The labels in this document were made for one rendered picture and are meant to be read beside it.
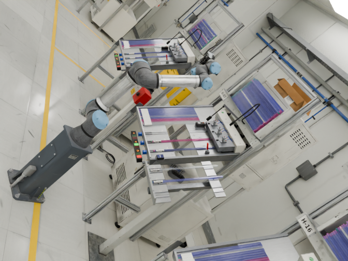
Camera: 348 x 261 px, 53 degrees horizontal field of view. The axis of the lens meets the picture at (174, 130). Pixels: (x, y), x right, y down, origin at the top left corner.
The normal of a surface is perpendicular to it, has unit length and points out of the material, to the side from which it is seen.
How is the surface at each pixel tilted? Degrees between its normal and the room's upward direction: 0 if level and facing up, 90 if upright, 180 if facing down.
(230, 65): 90
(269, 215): 89
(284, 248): 44
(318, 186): 90
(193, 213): 90
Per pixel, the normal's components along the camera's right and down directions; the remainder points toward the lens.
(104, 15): 0.22, 0.60
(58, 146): -0.51, -0.28
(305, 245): -0.63, -0.51
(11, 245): 0.74, -0.62
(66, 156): 0.43, 0.74
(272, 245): 0.09, -0.80
